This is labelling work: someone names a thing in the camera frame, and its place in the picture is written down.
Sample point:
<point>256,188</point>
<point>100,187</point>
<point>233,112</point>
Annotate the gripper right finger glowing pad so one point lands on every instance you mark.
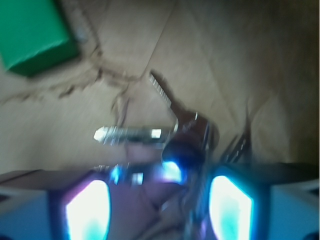
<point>236,203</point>

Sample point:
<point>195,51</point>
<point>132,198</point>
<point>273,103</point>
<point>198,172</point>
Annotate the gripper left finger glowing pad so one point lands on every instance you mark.
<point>80,207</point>

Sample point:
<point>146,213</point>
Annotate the silver key bunch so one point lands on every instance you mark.
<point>166,199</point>

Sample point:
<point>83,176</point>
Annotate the brown paper bag bin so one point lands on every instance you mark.
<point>237,62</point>

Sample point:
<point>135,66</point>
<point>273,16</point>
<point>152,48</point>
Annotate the green rectangular block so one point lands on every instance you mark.
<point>34,36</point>

